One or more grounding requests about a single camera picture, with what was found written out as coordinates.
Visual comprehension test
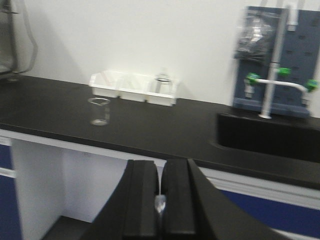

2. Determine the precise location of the clear glass beaker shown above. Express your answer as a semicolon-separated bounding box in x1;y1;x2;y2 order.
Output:
88;97;111;126

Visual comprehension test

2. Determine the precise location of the clear plastic pipette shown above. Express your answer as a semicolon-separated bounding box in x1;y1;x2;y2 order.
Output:
154;194;167;221

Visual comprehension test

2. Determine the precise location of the blue right cabinet drawer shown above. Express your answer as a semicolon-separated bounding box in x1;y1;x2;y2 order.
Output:
221;190;320;239

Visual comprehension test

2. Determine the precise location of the black sink basin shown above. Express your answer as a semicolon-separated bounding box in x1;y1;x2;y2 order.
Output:
216;113;320;163

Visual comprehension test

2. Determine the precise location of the blue pegboard drying rack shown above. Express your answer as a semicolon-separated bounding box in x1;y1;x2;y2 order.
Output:
232;6;320;118

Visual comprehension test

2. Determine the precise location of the grey lab equipment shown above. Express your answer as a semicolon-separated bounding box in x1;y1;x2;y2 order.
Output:
0;0;38;80

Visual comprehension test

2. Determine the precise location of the white right storage bin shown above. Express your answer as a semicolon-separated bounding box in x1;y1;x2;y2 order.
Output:
145;79;181;107

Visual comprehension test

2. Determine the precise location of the clear plastic bag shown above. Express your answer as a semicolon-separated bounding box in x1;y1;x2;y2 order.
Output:
234;9;280;64

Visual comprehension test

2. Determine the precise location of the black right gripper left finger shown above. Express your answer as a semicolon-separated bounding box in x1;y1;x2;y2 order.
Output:
84;160;159;240

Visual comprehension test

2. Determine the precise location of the white storage bin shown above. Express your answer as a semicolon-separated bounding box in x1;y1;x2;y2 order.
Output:
145;79;181;107
118;74;152;102
88;70;124;98

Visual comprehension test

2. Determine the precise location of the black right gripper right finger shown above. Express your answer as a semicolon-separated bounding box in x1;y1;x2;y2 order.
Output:
161;159;280;240

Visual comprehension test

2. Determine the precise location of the white lab faucet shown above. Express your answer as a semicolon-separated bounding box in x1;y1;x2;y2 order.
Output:
244;2;319;119

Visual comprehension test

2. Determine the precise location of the white left storage bin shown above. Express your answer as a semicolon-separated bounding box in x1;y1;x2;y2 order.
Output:
88;70;124;98

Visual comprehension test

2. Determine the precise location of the blue left cabinet door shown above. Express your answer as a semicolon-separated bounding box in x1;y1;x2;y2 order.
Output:
0;144;22;240

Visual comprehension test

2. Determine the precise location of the white middle storage bin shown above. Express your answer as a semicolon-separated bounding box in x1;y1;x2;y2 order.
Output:
118;74;152;102

